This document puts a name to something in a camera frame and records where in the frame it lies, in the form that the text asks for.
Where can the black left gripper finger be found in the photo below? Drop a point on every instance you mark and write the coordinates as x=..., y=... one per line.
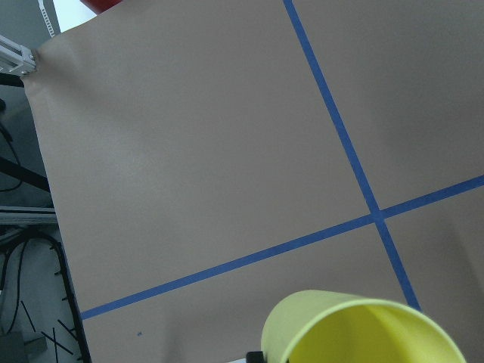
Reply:
x=255, y=357

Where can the yellow paper cup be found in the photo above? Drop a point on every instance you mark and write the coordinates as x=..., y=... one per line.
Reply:
x=324, y=326

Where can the red cylinder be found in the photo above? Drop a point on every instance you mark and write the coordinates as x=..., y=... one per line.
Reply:
x=100, y=6

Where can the aluminium frame post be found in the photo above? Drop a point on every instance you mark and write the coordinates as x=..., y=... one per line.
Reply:
x=16, y=60

